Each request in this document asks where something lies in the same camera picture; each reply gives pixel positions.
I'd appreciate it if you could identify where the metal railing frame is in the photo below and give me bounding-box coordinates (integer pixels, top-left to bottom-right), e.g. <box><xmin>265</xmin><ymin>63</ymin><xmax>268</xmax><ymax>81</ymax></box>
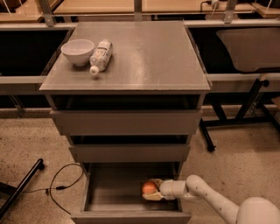
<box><xmin>0</xmin><ymin>0</ymin><xmax>280</xmax><ymax>119</ymax></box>

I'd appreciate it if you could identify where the black table frame right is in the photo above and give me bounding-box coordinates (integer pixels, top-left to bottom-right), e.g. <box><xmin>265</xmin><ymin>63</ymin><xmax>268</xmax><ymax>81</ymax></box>
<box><xmin>199</xmin><ymin>73</ymin><xmax>280</xmax><ymax>152</ymax></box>

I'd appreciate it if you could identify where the grey chair seat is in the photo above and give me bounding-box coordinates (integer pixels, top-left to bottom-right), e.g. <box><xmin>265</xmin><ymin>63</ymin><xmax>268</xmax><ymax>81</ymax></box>
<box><xmin>216</xmin><ymin>27</ymin><xmax>280</xmax><ymax>73</ymax></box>

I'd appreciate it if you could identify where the white ceramic bowl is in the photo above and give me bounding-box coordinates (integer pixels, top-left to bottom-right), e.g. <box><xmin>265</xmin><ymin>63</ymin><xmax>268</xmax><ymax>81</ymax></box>
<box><xmin>60</xmin><ymin>39</ymin><xmax>95</xmax><ymax>66</ymax></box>

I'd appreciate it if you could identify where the orange fruit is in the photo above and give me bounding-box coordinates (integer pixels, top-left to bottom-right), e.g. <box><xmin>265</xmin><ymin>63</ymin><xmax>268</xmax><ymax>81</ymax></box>
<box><xmin>142</xmin><ymin>181</ymin><xmax>158</xmax><ymax>194</ymax></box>

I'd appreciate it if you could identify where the black stand leg left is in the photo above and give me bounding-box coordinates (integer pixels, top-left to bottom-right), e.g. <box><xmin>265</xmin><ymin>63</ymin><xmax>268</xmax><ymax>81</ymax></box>
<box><xmin>0</xmin><ymin>158</ymin><xmax>45</xmax><ymax>220</ymax></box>

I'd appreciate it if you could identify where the grey middle drawer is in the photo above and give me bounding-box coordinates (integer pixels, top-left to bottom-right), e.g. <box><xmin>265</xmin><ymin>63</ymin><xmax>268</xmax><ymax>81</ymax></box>
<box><xmin>69</xmin><ymin>144</ymin><xmax>190</xmax><ymax>163</ymax></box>

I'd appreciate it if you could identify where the clear plastic water bottle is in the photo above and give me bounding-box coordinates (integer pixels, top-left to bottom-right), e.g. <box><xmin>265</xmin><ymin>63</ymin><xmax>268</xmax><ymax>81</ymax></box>
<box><xmin>89</xmin><ymin>39</ymin><xmax>114</xmax><ymax>77</ymax></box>

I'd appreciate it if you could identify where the grey drawer cabinet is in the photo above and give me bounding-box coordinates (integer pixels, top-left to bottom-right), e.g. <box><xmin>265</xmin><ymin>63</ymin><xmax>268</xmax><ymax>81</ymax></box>
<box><xmin>38</xmin><ymin>20</ymin><xmax>212</xmax><ymax>165</ymax></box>

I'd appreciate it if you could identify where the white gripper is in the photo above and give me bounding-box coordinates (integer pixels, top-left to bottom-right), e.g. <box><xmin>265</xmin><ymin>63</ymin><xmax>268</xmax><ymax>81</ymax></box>
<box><xmin>143</xmin><ymin>178</ymin><xmax>175</xmax><ymax>201</ymax></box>

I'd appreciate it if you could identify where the grey top drawer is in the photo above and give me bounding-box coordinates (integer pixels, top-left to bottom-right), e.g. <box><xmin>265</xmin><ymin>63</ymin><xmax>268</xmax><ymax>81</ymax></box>
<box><xmin>51</xmin><ymin>110</ymin><xmax>202</xmax><ymax>136</ymax></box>

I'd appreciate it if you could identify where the grey open bottom drawer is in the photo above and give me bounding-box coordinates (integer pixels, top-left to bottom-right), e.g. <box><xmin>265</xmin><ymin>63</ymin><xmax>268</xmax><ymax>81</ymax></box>
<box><xmin>71</xmin><ymin>162</ymin><xmax>191</xmax><ymax>224</ymax></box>

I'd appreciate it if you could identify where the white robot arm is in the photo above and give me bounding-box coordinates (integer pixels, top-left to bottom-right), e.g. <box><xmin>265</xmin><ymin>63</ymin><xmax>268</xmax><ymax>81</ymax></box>
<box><xmin>142</xmin><ymin>175</ymin><xmax>280</xmax><ymax>224</ymax></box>

